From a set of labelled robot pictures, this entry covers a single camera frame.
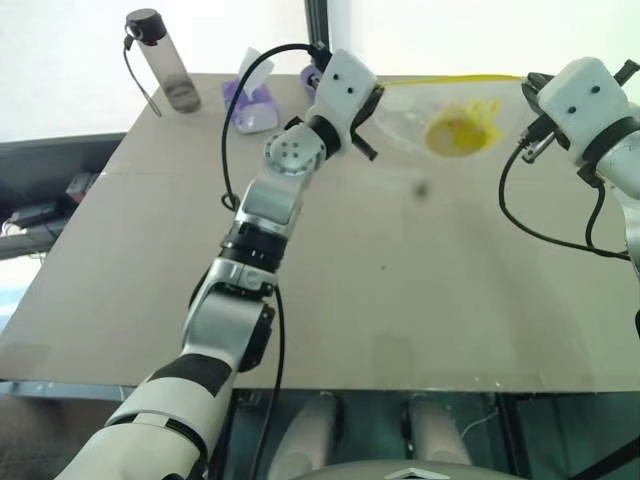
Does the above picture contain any silver left robot leg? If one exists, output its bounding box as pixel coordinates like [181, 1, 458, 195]
[272, 392, 344, 480]

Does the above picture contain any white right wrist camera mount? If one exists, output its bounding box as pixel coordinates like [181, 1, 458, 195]
[537, 57, 632, 167]

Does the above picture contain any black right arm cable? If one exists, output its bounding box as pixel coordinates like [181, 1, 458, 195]
[498, 58, 637, 262]

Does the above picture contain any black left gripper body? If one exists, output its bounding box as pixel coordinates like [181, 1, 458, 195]
[349, 82, 386, 146]

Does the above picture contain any dark side desk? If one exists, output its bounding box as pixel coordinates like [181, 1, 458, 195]
[0, 132, 129, 261]

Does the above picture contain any red and black box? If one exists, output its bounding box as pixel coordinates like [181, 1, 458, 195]
[66, 172, 99, 202]

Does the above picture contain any grey robot torso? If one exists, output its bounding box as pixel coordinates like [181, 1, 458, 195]
[304, 462, 526, 480]

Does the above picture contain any black table leg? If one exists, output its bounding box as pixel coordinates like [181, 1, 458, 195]
[498, 392, 526, 480]

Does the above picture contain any clear bottle with black cap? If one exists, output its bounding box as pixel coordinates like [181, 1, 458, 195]
[123, 8, 202, 117]

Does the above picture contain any clear yellow-zip bag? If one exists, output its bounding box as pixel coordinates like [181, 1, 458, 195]
[372, 73, 529, 160]

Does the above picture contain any yellow melon bun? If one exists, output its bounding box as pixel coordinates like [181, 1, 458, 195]
[423, 107, 494, 159]

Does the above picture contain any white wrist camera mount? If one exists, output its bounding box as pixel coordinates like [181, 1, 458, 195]
[537, 57, 632, 167]
[305, 48, 380, 157]

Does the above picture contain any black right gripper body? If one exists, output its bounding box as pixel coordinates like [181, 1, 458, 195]
[521, 71, 559, 164]

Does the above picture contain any brown cushioned seat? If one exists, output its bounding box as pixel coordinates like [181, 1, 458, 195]
[0, 394, 124, 480]

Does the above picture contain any silver right robot leg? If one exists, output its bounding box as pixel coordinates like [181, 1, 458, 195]
[402, 394, 471, 467]

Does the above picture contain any silver robot leg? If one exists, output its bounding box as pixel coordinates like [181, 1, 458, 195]
[272, 392, 344, 480]
[402, 394, 471, 467]

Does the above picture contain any black diagonal strut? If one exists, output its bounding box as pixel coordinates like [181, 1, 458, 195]
[574, 437, 640, 480]

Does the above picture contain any dark window post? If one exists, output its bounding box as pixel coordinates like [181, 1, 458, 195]
[304, 0, 334, 51]

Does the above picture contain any black flat device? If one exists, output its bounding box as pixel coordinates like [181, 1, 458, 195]
[8, 199, 59, 227]

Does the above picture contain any purple tissue pack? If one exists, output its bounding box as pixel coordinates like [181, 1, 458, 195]
[221, 46, 280, 136]

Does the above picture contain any purple bowl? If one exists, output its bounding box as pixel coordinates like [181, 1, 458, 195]
[299, 62, 324, 95]

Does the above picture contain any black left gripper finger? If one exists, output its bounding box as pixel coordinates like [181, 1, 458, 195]
[352, 127, 378, 161]

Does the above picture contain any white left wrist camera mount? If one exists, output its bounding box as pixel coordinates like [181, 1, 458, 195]
[305, 48, 380, 157]

